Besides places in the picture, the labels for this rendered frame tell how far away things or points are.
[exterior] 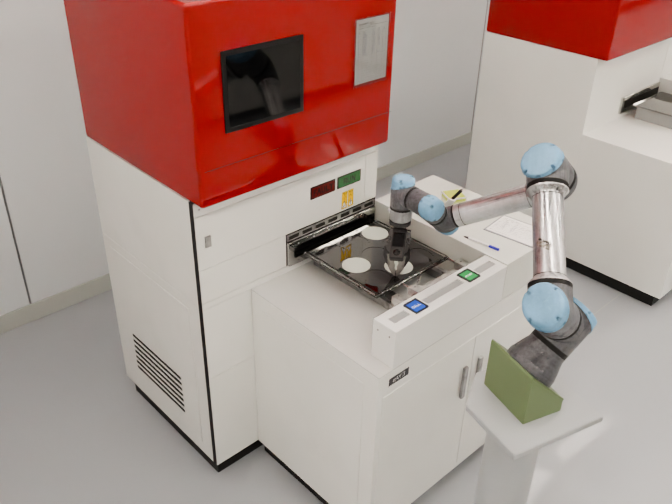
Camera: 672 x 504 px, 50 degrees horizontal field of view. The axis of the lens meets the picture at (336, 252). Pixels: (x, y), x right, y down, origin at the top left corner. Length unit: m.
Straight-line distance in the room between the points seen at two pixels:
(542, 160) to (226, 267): 1.06
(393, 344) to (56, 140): 2.10
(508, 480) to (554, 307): 0.63
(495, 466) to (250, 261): 1.03
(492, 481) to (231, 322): 1.01
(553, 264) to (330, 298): 0.84
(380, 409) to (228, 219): 0.77
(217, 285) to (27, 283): 1.64
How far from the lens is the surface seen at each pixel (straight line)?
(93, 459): 3.16
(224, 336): 2.55
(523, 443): 2.04
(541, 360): 2.04
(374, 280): 2.43
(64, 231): 3.84
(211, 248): 2.33
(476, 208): 2.27
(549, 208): 2.02
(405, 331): 2.14
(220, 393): 2.70
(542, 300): 1.91
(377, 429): 2.31
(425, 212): 2.21
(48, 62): 3.55
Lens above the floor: 2.24
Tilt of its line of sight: 31 degrees down
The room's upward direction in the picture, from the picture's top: 1 degrees clockwise
